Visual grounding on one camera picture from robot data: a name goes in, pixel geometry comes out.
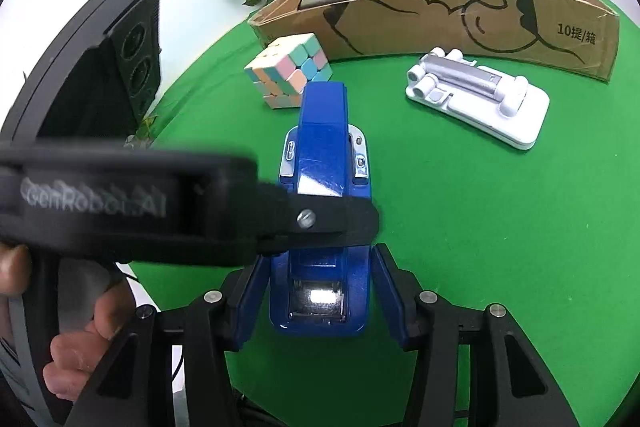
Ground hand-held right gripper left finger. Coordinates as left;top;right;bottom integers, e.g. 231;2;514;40
75;252;271;427

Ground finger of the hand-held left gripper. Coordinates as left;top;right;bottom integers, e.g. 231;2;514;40
257;181;381;258

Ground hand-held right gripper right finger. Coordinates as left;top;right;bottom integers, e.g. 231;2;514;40
372;243;581;427

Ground blue stapler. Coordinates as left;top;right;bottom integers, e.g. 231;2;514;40
269;82;375;338

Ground cardboard box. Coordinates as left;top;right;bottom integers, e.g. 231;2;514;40
247;0;621;82

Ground person's left hand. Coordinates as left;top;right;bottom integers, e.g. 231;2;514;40
0;244;137;400

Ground green table cover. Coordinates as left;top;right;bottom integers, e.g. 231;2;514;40
115;0;640;427

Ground pastel puzzle cube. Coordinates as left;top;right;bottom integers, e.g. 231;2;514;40
244;33;330;109

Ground white folding phone stand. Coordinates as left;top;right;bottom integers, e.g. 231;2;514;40
405;48;551;151

